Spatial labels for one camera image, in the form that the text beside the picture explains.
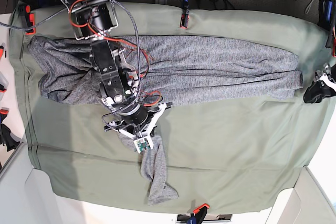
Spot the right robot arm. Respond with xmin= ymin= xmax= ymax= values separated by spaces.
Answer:
xmin=28 ymin=0 xmax=171 ymax=145

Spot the blue clamp top right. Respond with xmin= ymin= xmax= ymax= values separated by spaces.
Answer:
xmin=317 ymin=0 xmax=333 ymax=30

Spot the orange black clamp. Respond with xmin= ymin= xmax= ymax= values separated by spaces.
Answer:
xmin=180 ymin=0 xmax=190 ymax=29
xmin=187 ymin=204 xmax=209 ymax=224
xmin=18 ymin=4 xmax=36 ymax=35

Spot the green table cloth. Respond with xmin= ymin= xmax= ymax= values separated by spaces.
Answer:
xmin=8 ymin=3 xmax=335 ymax=214

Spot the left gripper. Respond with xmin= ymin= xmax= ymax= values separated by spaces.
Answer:
xmin=303 ymin=63 xmax=336 ymax=104

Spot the orange black clamp left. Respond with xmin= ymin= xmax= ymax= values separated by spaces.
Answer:
xmin=18 ymin=4 xmax=36 ymax=35

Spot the orange black clamp bottom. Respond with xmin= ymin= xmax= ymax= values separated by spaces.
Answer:
xmin=187 ymin=204 xmax=209 ymax=224

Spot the orange black clamp top centre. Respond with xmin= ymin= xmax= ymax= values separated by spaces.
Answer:
xmin=180 ymin=0 xmax=190 ymax=29

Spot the black tools pile left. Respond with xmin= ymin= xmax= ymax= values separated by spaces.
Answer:
xmin=1 ymin=109 xmax=20 ymax=152

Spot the grey heathered T-shirt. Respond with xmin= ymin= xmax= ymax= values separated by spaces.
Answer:
xmin=28 ymin=34 xmax=305 ymax=206

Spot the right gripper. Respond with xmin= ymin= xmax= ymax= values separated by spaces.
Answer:
xmin=103 ymin=102 xmax=173 ymax=140

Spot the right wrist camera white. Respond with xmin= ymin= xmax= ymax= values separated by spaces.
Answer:
xmin=133 ymin=136 xmax=154 ymax=154

